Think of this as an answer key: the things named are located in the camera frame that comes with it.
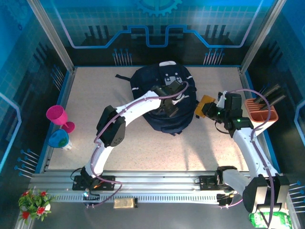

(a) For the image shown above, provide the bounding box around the white orange knife block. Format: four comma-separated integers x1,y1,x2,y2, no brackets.
244,98,279,134

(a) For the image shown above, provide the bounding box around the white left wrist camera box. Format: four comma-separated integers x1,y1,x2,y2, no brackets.
173,95,189,105

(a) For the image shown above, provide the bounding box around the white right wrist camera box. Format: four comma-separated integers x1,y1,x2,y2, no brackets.
215,90,227,108

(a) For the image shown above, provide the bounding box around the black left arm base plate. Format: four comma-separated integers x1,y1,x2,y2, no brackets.
72,176,117,191

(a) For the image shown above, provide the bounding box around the blue globe print cup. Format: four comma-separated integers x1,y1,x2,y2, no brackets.
47,129,72,150

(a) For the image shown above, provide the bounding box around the pink plastic goblet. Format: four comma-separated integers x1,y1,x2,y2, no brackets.
46,104,76,134

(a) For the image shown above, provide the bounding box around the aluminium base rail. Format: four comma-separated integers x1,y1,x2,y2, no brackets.
28,169,288,203

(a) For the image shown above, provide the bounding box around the navy blue backpack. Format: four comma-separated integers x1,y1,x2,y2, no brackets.
115,61,200,136

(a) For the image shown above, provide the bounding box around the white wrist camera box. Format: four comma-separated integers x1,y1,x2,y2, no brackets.
173,95,189,105
215,90,227,108

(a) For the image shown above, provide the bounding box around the green snack bag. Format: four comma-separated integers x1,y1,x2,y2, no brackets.
248,211,293,229

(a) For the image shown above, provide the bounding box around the aluminium frame post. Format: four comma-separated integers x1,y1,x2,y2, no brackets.
26,0,76,73
239,0,288,73

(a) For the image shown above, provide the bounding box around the small tan box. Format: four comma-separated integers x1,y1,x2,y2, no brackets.
113,197,139,209

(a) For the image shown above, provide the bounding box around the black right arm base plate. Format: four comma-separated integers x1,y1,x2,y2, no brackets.
199,175,239,191

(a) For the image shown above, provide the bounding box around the artificial red flower plant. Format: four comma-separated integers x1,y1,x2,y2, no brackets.
18,188,57,225

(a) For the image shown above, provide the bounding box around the black knife handle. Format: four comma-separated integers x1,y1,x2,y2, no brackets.
259,94,287,112
253,83,281,104
258,88,285,107

